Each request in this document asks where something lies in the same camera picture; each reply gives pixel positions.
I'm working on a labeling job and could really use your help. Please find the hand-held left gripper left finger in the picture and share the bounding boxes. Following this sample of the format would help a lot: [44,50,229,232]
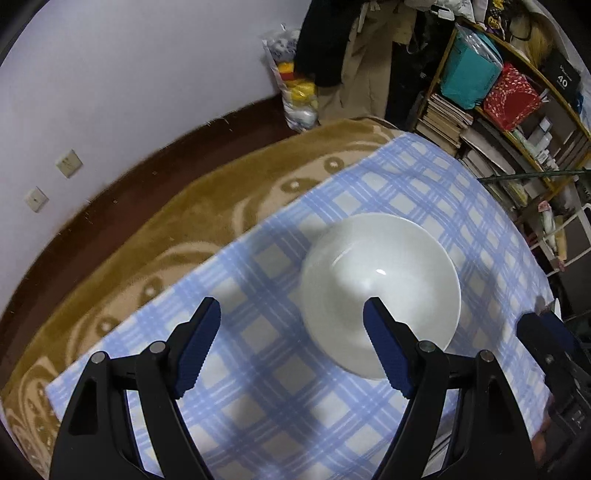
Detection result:
[48,298,222,480]

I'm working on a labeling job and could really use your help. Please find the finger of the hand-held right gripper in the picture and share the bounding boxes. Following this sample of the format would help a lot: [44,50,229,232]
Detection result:
[516,311,575,384]

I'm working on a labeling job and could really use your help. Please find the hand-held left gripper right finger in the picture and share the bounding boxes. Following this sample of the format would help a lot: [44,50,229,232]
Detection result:
[362,298,539,480]

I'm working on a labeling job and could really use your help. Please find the plain white bowl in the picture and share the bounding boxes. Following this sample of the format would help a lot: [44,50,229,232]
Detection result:
[299,213,461,381]

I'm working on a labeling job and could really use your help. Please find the blue plaid cloth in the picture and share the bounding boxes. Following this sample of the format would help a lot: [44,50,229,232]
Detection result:
[46,130,557,480]

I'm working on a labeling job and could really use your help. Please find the white trolley cart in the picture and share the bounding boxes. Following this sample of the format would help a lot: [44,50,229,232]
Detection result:
[529,185,591,278]

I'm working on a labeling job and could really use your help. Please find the green metal pole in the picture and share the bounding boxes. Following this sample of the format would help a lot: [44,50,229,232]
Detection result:
[478,168,591,183]

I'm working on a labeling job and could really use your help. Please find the pile of magazines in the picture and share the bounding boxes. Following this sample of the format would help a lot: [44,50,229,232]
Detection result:
[459,117,532,208]

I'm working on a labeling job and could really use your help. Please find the wooden shelf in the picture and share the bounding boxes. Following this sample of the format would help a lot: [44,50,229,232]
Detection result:
[411,0,591,222]

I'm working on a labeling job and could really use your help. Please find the stack of brown books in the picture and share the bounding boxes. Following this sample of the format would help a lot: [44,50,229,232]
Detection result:
[418,92,474,148]

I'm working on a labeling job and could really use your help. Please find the red patterned bag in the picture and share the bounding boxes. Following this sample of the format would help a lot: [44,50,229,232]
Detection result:
[483,63,542,132]

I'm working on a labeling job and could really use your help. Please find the black box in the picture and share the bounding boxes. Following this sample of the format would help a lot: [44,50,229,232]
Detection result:
[540,48,581,93]

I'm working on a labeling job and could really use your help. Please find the teal bag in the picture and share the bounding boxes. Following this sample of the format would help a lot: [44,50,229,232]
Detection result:
[440,25,504,110]

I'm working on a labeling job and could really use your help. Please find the plastic bag of toys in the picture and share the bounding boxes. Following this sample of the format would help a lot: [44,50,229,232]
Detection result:
[262,28,320,132]

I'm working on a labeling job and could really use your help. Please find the black hanging garment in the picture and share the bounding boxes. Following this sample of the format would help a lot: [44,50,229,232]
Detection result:
[383,9,455,132]

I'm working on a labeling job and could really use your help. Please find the blond wig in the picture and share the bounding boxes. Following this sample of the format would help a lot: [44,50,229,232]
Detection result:
[505,9,555,61]

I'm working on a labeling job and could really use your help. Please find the beige trousers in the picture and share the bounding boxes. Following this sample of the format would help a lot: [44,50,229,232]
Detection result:
[316,0,416,121]

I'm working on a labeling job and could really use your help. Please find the black trousers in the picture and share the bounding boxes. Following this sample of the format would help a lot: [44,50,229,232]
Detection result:
[295,0,365,88]

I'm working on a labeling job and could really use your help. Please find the pink and black printed bag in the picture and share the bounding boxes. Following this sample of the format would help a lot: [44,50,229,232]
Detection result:
[482,0,518,33]

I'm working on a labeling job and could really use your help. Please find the wall socket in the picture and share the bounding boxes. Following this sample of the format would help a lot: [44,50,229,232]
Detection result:
[54,148,84,178]
[24,186,49,213]

